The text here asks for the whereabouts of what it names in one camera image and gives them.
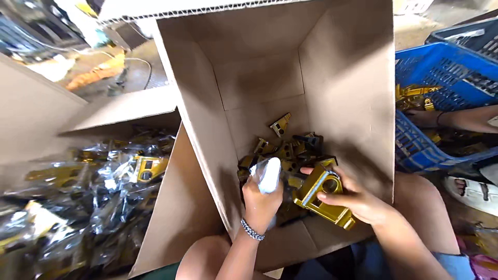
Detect person's body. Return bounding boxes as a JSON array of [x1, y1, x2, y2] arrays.
[[272, 242, 393, 280]]

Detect person's left hand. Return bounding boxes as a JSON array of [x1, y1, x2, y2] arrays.
[[242, 176, 284, 235]]

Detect person's left forearm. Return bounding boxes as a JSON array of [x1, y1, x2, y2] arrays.
[[215, 221, 265, 280]]

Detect person's right forearm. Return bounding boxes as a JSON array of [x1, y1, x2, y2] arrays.
[[371, 209, 454, 280]]

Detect blue plastic crate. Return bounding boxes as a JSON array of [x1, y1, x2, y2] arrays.
[[395, 42, 498, 173]]

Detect pile of plastic-wrapped gold parts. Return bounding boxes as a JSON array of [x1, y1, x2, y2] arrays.
[[0, 124, 177, 280]]

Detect person's right hand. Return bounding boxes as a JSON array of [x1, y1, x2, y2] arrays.
[[300, 165, 394, 226]]

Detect large brown cardboard box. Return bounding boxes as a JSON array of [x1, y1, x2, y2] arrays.
[[98, 0, 396, 274]]

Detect orange cloth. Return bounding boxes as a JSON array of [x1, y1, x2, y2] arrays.
[[65, 52, 126, 92]]

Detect pink item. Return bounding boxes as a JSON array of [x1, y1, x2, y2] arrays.
[[468, 254, 498, 280]]

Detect gold bracket with round hole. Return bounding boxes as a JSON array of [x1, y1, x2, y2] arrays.
[[293, 157, 356, 230]]

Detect person's legs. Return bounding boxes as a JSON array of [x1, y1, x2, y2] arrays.
[[175, 171, 473, 280]]

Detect white plastic bottle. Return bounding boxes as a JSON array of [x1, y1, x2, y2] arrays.
[[250, 157, 281, 230]]

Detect dark plastic crate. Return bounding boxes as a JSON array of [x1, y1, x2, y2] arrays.
[[425, 16, 498, 64]]

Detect open brown cardboard box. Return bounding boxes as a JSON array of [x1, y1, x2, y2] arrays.
[[0, 52, 231, 280]]

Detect thin dark cable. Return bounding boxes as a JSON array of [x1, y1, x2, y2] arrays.
[[124, 57, 153, 91]]

